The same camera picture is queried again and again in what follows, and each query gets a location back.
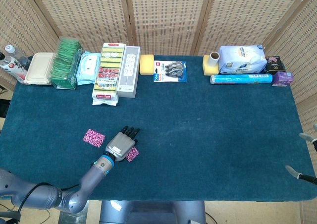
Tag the blue carpet table mat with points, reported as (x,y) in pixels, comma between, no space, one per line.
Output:
(173,134)

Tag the small purple box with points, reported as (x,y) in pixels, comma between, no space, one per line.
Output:
(282,78)

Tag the black background equipment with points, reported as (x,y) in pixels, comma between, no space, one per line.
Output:
(3,107)

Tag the yellow sponge block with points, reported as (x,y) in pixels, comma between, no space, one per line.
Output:
(146,65)
(208,70)

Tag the clear box green tea bags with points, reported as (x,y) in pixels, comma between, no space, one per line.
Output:
(64,65)

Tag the bottles at left edge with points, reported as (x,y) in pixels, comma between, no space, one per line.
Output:
(12,69)

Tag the yellow scouring sponge multipack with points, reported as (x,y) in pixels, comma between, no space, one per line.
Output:
(107,72)

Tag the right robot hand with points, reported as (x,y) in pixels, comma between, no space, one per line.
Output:
(307,178)

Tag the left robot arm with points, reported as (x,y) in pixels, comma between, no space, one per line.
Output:
(89,182)

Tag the light blue wet wipes pack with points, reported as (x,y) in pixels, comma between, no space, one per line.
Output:
(88,68)

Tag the grey metal floor plate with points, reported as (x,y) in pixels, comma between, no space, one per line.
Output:
(74,219)

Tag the beige lidded food container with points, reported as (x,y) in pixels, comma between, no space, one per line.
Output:
(38,69)

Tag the white power strip box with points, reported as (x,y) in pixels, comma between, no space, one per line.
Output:
(128,70)

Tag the blue plastic wrap roll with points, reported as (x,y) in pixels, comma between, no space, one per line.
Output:
(241,79)

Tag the grey robot torso base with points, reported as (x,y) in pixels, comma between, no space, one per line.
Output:
(153,212)

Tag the white blue tissue pack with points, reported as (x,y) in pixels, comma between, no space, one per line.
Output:
(241,59)

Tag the correction tape blister pack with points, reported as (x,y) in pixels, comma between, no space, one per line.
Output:
(171,71)

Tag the white roll cardboard core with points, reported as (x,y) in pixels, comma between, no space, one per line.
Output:
(214,60)

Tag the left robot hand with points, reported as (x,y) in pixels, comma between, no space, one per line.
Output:
(121,146)

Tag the black box pink print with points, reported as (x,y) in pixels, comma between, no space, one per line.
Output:
(275,65)

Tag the pink patterned packet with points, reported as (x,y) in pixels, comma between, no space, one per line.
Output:
(133,155)
(94,138)

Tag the clear bottle white cap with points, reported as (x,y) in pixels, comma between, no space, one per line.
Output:
(17,55)

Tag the wicker folding screen panel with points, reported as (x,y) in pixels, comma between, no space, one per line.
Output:
(81,13)
(297,48)
(168,18)
(247,13)
(19,23)

